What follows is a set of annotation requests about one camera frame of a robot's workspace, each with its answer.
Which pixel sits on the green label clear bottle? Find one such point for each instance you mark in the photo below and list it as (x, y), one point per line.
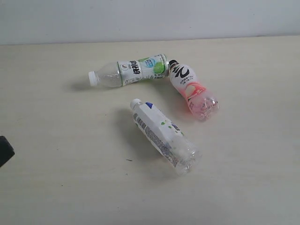
(122, 73)

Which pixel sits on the pink peach label bottle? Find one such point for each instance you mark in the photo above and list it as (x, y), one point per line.
(200, 101)

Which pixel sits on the white blue label bottle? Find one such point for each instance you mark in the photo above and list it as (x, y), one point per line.
(165, 136)

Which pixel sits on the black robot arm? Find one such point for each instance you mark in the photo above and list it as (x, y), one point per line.
(6, 150)

